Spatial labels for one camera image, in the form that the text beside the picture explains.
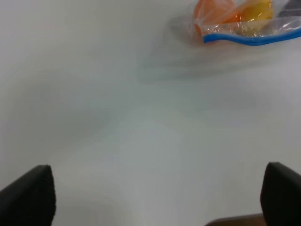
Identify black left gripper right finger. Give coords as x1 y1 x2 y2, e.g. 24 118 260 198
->
260 162 301 226

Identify orange fruit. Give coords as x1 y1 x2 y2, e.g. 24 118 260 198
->
193 0 240 36

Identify clear zip bag blue seal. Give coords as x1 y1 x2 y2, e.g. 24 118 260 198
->
200 0 301 46

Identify yellow pear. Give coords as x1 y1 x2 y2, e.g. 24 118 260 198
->
239 0 274 23

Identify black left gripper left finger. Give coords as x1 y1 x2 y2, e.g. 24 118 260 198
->
0 165 56 226

